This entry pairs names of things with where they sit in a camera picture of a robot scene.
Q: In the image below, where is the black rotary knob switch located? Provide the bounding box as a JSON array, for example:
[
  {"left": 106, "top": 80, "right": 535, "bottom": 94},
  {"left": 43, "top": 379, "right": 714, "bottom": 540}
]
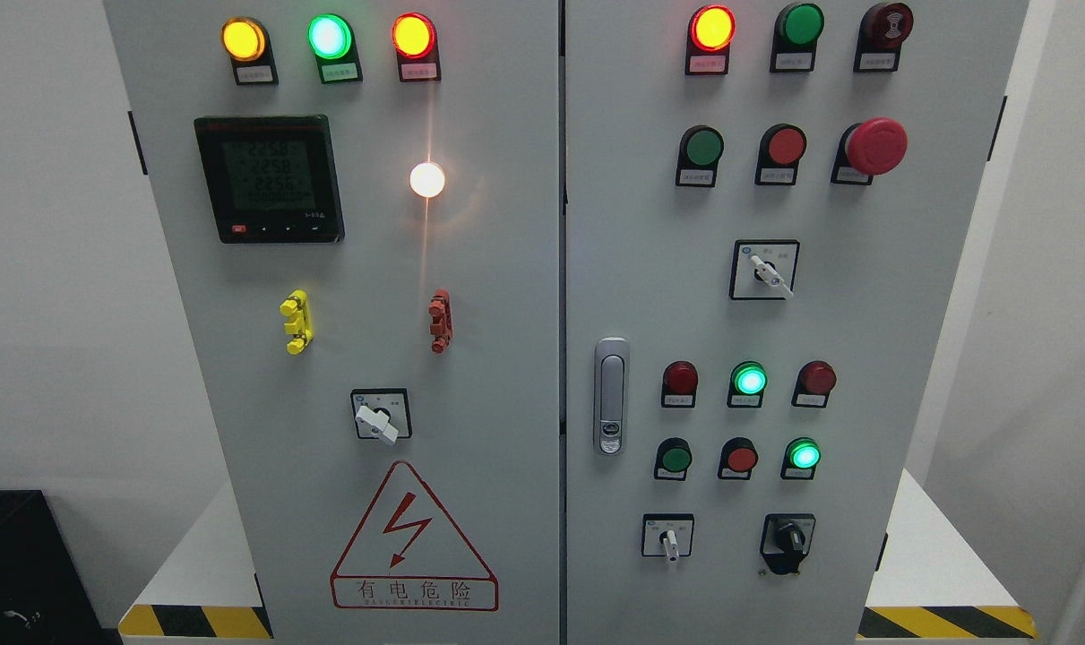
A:
[{"left": 760, "top": 513, "right": 816, "bottom": 576}]

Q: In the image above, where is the red terminal connector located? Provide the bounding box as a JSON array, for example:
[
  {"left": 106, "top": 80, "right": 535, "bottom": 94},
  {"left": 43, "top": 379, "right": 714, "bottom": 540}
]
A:
[{"left": 427, "top": 288, "right": 454, "bottom": 355}]

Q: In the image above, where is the dark red indicator middle left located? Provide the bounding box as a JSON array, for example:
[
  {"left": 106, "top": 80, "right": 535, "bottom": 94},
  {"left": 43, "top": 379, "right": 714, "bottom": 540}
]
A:
[{"left": 660, "top": 362, "right": 699, "bottom": 409}]

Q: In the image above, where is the dark red indicator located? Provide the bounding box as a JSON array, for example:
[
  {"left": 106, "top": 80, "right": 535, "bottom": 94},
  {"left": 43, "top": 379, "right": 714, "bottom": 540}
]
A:
[
  {"left": 791, "top": 361, "right": 837, "bottom": 409},
  {"left": 660, "top": 362, "right": 699, "bottom": 409}
]

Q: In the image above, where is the white glowing indicator light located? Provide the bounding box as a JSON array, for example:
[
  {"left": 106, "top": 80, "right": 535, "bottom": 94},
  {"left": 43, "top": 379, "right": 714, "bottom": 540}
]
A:
[{"left": 409, "top": 160, "right": 445, "bottom": 200}]

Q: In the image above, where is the green push button lower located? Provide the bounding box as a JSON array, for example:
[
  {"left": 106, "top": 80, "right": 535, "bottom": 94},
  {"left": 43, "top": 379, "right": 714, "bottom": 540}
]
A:
[{"left": 653, "top": 437, "right": 693, "bottom": 481}]

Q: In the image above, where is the green push button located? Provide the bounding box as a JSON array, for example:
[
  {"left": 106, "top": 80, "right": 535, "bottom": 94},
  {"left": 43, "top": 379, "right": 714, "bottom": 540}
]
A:
[
  {"left": 653, "top": 437, "right": 693, "bottom": 481},
  {"left": 675, "top": 124, "right": 725, "bottom": 188}
]

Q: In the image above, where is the green lit indicator middle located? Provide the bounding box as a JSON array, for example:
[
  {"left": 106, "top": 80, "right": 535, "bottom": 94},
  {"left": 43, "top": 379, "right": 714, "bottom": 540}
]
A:
[{"left": 727, "top": 362, "right": 769, "bottom": 409}]

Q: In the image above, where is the grey left cabinet door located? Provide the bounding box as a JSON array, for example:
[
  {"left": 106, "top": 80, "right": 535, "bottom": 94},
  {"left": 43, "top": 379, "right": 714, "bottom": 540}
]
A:
[{"left": 105, "top": 1, "right": 560, "bottom": 644}]

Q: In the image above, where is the grey cabinet door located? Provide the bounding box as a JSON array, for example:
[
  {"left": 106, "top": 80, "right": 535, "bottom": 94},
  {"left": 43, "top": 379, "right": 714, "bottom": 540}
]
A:
[
  {"left": 565, "top": 1, "right": 1029, "bottom": 644},
  {"left": 105, "top": 1, "right": 560, "bottom": 644}
]

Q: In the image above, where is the green push button upper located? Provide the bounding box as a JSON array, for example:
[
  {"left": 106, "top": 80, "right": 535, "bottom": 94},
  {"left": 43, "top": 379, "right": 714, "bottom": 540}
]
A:
[{"left": 675, "top": 124, "right": 725, "bottom": 188}]

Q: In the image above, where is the red push button lower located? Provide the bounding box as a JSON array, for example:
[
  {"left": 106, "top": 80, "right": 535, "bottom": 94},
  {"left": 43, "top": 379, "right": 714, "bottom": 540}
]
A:
[{"left": 717, "top": 437, "right": 760, "bottom": 480}]

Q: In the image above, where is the red push button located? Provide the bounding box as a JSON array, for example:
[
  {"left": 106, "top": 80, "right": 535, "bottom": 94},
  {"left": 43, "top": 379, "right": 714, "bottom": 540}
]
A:
[
  {"left": 754, "top": 123, "right": 807, "bottom": 186},
  {"left": 717, "top": 437, "right": 760, "bottom": 480}
]

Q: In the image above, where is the yellow terminal connector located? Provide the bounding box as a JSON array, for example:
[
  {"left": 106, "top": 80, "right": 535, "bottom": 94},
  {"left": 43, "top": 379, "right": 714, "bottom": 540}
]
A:
[{"left": 280, "top": 289, "right": 314, "bottom": 356}]

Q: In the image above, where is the grey right cabinet door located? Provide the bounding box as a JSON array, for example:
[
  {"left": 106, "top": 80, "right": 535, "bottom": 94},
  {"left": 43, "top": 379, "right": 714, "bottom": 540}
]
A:
[{"left": 565, "top": 1, "right": 1029, "bottom": 644}]

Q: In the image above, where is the red electric hazard warning sticker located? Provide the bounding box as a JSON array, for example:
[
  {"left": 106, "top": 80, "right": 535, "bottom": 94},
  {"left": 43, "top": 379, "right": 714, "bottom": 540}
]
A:
[{"left": 330, "top": 460, "right": 500, "bottom": 612}]

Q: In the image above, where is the dark red indicator middle right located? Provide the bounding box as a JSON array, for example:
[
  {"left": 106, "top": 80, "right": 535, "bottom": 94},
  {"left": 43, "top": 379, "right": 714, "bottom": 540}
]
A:
[{"left": 791, "top": 361, "right": 837, "bottom": 409}]

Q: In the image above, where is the green lit button lower right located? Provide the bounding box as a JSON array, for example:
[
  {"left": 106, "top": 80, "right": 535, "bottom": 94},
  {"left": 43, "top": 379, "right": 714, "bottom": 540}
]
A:
[{"left": 779, "top": 437, "right": 822, "bottom": 480}]

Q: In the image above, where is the red push button upper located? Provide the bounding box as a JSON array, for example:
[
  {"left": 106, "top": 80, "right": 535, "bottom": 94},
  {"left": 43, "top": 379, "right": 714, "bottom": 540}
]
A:
[{"left": 754, "top": 123, "right": 807, "bottom": 186}]

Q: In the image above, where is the black digital power meter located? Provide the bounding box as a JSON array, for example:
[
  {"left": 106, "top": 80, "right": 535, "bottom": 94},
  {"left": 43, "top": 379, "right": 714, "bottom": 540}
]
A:
[{"left": 194, "top": 115, "right": 344, "bottom": 245}]

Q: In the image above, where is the red indicator light top left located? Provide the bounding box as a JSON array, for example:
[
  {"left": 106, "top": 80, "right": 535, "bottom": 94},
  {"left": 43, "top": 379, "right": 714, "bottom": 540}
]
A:
[{"left": 392, "top": 12, "right": 443, "bottom": 83}]

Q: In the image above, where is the red lit indicator right door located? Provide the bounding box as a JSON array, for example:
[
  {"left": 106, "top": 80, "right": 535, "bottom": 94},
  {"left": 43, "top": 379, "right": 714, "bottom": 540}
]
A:
[{"left": 685, "top": 4, "right": 737, "bottom": 76}]

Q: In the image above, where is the green indicator light top left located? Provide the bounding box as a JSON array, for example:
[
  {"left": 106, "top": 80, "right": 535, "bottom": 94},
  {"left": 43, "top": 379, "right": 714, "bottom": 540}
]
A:
[{"left": 307, "top": 13, "right": 363, "bottom": 84}]

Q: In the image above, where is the red emergency stop button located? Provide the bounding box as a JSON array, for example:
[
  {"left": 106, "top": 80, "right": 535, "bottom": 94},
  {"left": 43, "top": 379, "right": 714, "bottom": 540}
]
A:
[{"left": 831, "top": 117, "right": 909, "bottom": 186}]

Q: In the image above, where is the dark green indicator top right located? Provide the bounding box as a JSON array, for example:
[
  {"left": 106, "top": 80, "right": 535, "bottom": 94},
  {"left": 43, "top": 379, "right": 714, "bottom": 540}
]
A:
[{"left": 769, "top": 3, "right": 824, "bottom": 73}]

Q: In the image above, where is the yellow indicator light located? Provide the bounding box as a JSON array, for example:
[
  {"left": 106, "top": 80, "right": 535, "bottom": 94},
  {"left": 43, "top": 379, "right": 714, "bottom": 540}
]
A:
[{"left": 221, "top": 16, "right": 279, "bottom": 86}]

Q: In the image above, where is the dark red buzzer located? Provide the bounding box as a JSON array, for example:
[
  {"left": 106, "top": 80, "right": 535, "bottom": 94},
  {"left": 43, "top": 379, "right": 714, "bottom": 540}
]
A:
[{"left": 854, "top": 3, "right": 914, "bottom": 73}]

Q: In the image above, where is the black box lower left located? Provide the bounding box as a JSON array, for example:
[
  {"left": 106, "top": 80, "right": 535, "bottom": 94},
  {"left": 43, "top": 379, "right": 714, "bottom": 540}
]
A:
[{"left": 0, "top": 490, "right": 107, "bottom": 644}]

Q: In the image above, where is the silver door latch handle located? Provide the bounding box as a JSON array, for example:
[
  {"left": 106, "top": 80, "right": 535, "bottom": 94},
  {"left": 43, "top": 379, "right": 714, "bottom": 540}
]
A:
[{"left": 593, "top": 336, "right": 631, "bottom": 456}]

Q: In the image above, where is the white selector switch left door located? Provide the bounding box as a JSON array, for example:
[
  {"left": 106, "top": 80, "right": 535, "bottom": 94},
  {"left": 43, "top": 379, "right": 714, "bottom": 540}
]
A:
[{"left": 349, "top": 387, "right": 414, "bottom": 446}]

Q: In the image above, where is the white selector switch upper right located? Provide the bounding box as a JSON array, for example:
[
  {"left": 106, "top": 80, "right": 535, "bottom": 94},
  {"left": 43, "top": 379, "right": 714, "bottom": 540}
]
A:
[{"left": 728, "top": 238, "right": 800, "bottom": 301}]

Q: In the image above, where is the small white selector switch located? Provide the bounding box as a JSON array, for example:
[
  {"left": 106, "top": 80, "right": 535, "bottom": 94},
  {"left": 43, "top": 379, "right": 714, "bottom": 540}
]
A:
[{"left": 641, "top": 513, "right": 695, "bottom": 562}]

